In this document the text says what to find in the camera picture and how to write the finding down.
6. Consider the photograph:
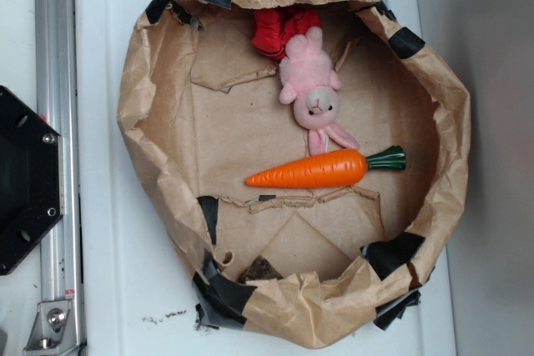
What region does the brown paper bag container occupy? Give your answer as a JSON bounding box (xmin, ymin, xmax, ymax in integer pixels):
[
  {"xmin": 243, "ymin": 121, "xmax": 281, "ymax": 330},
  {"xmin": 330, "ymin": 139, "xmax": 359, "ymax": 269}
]
[{"xmin": 118, "ymin": 0, "xmax": 471, "ymax": 348}]

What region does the aluminium extrusion rail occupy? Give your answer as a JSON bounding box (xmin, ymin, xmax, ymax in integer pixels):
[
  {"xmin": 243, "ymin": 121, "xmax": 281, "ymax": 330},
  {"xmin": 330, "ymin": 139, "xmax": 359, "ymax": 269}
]
[{"xmin": 35, "ymin": 0, "xmax": 87, "ymax": 355}]

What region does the pink plush bunny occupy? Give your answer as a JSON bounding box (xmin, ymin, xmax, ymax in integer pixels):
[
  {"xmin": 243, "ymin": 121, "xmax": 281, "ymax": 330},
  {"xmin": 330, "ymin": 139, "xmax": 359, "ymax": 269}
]
[{"xmin": 279, "ymin": 27, "xmax": 360, "ymax": 156}]

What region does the white plastic tray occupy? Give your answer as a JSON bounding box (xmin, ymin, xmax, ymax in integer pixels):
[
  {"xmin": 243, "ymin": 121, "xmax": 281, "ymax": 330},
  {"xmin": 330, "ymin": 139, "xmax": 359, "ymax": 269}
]
[{"xmin": 73, "ymin": 0, "xmax": 457, "ymax": 356}]

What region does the dark brown rock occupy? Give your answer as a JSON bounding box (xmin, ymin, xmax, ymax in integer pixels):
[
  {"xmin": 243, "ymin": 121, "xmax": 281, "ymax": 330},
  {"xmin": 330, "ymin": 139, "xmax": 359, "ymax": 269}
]
[{"xmin": 238, "ymin": 256, "xmax": 283, "ymax": 283}]

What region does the red crumpled cloth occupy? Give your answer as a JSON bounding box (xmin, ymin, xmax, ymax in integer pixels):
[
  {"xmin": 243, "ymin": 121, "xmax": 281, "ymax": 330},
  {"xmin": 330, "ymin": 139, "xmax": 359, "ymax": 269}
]
[{"xmin": 252, "ymin": 6, "xmax": 322, "ymax": 63}]

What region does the orange plastic carrot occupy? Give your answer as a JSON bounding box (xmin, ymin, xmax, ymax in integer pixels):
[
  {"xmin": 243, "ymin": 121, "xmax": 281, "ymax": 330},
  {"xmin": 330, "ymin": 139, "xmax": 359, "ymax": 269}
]
[{"xmin": 245, "ymin": 146, "xmax": 406, "ymax": 188}]

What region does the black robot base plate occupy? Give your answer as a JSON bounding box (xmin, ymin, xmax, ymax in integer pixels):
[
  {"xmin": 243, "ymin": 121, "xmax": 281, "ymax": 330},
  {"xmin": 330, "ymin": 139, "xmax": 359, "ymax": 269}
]
[{"xmin": 0, "ymin": 86, "xmax": 63, "ymax": 276}]

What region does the metal corner bracket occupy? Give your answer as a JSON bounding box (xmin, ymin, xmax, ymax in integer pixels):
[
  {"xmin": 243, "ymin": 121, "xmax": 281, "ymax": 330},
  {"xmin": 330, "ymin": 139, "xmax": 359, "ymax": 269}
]
[{"xmin": 23, "ymin": 299, "xmax": 79, "ymax": 355}]

